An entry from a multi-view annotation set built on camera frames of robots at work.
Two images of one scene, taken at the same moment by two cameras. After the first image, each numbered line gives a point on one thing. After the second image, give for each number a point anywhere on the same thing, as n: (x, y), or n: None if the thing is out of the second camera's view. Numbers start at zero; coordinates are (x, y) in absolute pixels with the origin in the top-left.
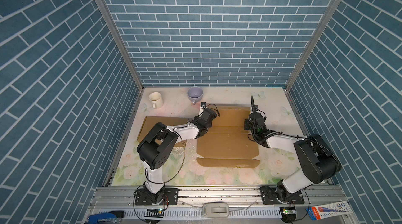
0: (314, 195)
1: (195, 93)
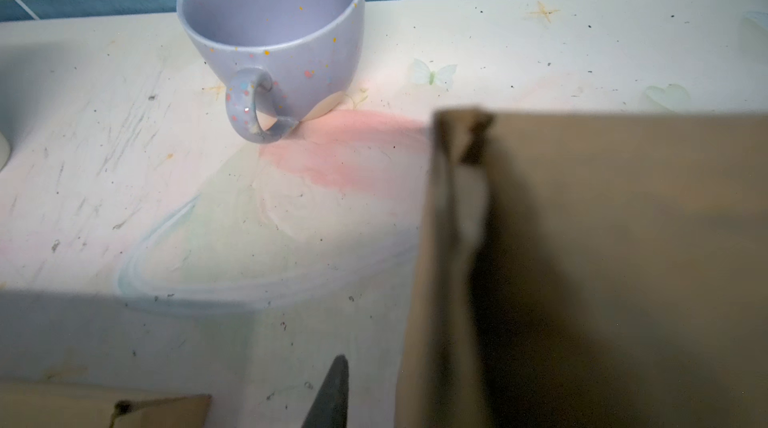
0: None
1: (287, 23)
